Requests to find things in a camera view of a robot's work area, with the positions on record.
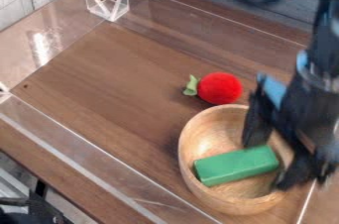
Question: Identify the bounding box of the clear acrylic front wall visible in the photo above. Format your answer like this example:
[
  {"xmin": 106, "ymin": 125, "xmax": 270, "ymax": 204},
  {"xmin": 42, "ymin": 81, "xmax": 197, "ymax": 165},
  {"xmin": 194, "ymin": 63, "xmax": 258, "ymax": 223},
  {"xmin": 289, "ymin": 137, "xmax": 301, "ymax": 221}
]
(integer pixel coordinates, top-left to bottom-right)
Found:
[{"xmin": 0, "ymin": 93, "xmax": 222, "ymax": 224}]

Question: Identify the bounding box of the black cable at corner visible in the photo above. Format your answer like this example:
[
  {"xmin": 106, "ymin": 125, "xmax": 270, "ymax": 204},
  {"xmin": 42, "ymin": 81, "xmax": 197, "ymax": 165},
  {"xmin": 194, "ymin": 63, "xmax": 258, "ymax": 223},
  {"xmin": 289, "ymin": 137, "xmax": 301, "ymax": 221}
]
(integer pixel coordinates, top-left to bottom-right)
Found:
[{"xmin": 0, "ymin": 196, "xmax": 46, "ymax": 224}]

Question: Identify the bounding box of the clear acrylic corner bracket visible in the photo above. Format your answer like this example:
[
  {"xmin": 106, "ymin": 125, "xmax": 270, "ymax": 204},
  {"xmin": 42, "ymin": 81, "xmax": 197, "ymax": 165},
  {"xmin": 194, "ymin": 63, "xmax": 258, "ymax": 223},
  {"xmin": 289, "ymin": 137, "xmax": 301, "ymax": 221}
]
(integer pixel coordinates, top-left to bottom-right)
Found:
[{"xmin": 84, "ymin": 0, "xmax": 130, "ymax": 22}]

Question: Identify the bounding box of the green rectangular block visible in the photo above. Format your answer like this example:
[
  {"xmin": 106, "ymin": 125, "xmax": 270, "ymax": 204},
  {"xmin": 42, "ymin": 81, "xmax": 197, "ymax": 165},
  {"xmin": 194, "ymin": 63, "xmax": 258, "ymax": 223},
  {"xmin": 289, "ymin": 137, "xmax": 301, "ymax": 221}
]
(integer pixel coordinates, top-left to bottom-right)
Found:
[{"xmin": 194, "ymin": 145, "xmax": 279, "ymax": 187}]

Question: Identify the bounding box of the brown wooden bowl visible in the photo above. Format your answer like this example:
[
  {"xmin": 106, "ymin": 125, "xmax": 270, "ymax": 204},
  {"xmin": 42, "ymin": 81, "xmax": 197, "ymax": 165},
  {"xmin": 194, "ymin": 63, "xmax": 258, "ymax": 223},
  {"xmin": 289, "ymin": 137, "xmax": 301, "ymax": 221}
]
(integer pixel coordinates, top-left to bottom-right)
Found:
[{"xmin": 178, "ymin": 104, "xmax": 301, "ymax": 216}]

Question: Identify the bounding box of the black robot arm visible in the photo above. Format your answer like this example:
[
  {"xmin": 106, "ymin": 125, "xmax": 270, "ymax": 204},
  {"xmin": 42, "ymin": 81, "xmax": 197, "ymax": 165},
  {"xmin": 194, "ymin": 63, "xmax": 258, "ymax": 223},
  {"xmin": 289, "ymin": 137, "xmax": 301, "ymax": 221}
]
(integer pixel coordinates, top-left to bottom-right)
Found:
[{"xmin": 237, "ymin": 0, "xmax": 339, "ymax": 190}]

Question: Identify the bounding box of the red plush strawberry toy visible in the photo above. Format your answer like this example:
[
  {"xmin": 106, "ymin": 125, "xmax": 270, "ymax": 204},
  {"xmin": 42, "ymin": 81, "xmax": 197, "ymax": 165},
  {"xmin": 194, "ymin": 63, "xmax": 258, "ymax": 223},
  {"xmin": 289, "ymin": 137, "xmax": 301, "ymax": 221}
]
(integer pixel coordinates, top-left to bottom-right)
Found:
[{"xmin": 183, "ymin": 72, "xmax": 243, "ymax": 105}]

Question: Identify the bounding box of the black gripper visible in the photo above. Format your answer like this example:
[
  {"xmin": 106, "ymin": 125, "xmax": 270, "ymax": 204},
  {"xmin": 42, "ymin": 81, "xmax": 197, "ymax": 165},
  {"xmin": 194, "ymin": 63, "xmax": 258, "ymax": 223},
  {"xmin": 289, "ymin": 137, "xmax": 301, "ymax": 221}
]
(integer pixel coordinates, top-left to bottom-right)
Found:
[{"xmin": 242, "ymin": 72, "xmax": 339, "ymax": 191}]

